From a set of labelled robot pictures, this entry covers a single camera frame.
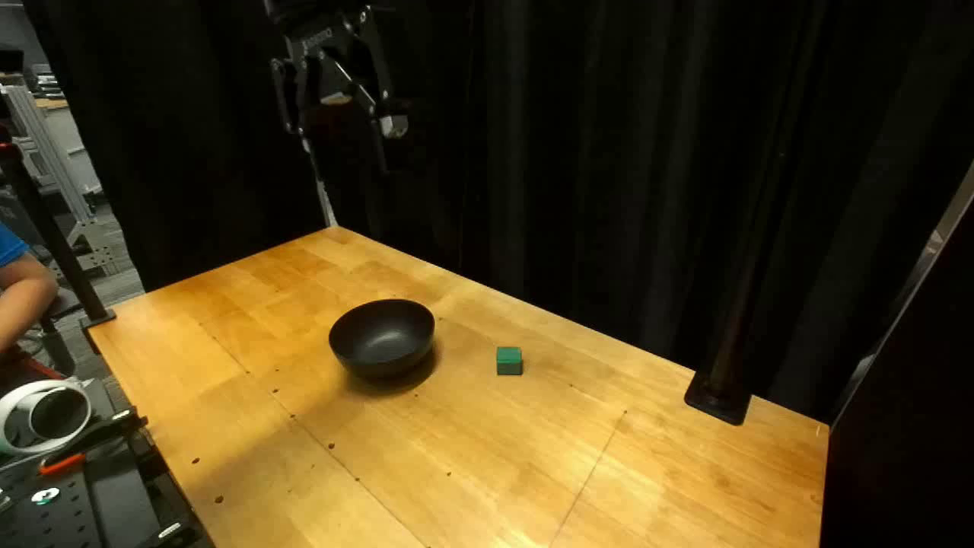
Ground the black bowl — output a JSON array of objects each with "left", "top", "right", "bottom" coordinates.
[{"left": 326, "top": 297, "right": 439, "bottom": 385}]

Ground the white VR headset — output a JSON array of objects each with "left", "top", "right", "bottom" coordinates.
[{"left": 0, "top": 376, "right": 98, "bottom": 459}]

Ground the black slanted pole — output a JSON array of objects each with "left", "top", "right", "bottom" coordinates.
[{"left": 5, "top": 148, "right": 118, "bottom": 330}]

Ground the black post with base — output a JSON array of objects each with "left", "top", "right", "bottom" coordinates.
[{"left": 681, "top": 193, "right": 785, "bottom": 426}]

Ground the green cube block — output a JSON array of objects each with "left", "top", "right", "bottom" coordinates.
[{"left": 493, "top": 343, "right": 528, "bottom": 380}]

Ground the grey metal frame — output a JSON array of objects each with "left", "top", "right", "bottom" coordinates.
[{"left": 0, "top": 75, "right": 110, "bottom": 268}]

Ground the black curtain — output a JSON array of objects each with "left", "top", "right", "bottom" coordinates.
[{"left": 22, "top": 0, "right": 974, "bottom": 423}]

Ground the black panel with grey edge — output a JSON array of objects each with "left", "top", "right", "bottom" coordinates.
[{"left": 818, "top": 161, "right": 974, "bottom": 548}]

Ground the red-handled tool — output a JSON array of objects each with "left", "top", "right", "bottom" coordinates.
[{"left": 38, "top": 450, "right": 93, "bottom": 480}]

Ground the blue shirt sleeve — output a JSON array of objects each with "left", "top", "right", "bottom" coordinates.
[{"left": 0, "top": 221, "right": 34, "bottom": 271}]

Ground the person's bare forearm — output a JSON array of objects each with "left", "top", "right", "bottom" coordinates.
[{"left": 0, "top": 253, "right": 60, "bottom": 357}]

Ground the black perforated breadboard table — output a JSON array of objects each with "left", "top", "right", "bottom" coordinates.
[{"left": 0, "top": 402, "right": 214, "bottom": 548}]

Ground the thin white rod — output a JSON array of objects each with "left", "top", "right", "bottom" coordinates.
[{"left": 303, "top": 129, "right": 340, "bottom": 232}]

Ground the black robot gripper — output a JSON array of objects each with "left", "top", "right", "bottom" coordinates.
[{"left": 258, "top": 0, "right": 413, "bottom": 178}]

